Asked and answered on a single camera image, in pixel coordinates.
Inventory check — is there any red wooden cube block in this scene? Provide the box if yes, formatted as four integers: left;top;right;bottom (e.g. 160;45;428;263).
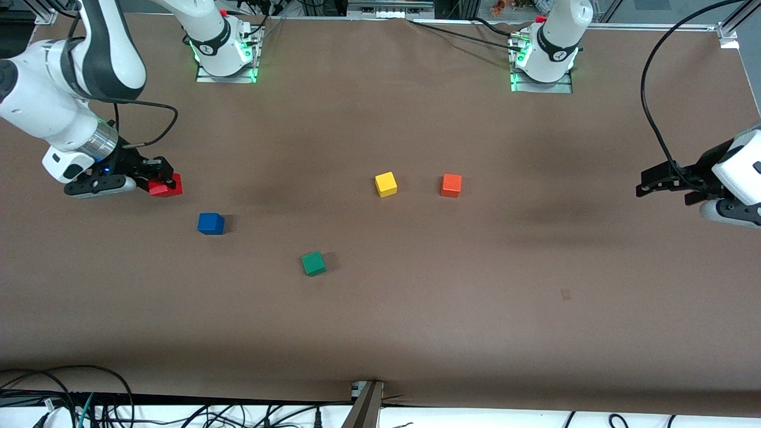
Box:
148;173;184;198

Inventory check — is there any teal cable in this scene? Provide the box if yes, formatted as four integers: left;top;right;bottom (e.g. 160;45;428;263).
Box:
76;392;96;428

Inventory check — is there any black looping floor cable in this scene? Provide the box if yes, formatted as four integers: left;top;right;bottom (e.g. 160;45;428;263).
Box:
0;364;134;428

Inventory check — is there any green wooden cube block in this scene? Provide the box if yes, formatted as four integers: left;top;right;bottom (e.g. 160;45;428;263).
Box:
300;251;327;277

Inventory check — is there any aluminium profile post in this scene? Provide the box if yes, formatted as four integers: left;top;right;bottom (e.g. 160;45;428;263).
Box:
342;380;384;428

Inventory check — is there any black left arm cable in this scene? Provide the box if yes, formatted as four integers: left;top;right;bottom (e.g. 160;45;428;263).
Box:
640;0;747;182

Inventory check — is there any short black base cable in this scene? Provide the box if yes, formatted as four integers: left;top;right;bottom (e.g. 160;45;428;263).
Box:
473;17;523;39

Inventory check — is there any white power strip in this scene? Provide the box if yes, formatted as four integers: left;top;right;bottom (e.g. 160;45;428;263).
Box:
348;0;435;18

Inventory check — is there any brown paper table cover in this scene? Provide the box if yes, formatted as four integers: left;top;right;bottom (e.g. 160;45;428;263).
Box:
0;11;761;417

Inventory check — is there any aluminium frame rail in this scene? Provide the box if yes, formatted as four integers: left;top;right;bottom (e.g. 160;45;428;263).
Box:
586;23;720;32

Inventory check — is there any long black base cable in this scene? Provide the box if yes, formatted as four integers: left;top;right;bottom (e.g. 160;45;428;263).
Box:
407;20;518;49

